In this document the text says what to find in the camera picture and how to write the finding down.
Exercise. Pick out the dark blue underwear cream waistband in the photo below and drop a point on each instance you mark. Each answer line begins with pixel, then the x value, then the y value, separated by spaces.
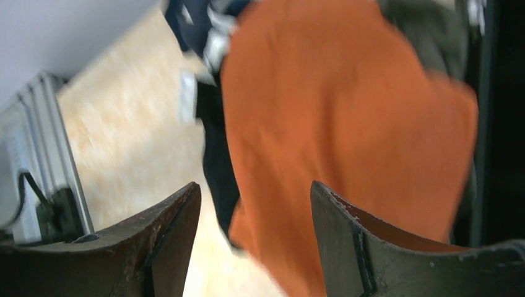
pixel 204 27

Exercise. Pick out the orange underwear cream waistband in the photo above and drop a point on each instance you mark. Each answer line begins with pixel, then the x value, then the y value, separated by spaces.
pixel 332 91

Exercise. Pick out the olive grey underwear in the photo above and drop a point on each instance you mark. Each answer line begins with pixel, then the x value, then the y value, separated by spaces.
pixel 439 35

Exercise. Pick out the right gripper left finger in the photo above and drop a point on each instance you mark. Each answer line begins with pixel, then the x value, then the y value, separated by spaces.
pixel 146 254

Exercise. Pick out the black display case glass lid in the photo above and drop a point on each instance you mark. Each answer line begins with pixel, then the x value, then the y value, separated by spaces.
pixel 498 211

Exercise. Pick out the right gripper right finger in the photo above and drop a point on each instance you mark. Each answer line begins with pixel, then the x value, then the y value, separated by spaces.
pixel 361 255

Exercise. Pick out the black underwear white trim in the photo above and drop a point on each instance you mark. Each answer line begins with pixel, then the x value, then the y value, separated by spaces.
pixel 217 165

